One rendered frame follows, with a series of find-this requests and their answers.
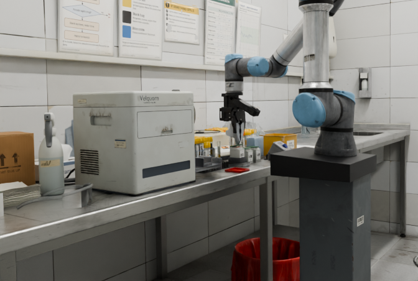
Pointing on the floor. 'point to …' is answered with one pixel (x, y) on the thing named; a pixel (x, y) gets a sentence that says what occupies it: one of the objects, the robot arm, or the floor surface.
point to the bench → (147, 209)
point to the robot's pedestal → (334, 230)
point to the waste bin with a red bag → (278, 260)
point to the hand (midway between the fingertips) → (239, 141)
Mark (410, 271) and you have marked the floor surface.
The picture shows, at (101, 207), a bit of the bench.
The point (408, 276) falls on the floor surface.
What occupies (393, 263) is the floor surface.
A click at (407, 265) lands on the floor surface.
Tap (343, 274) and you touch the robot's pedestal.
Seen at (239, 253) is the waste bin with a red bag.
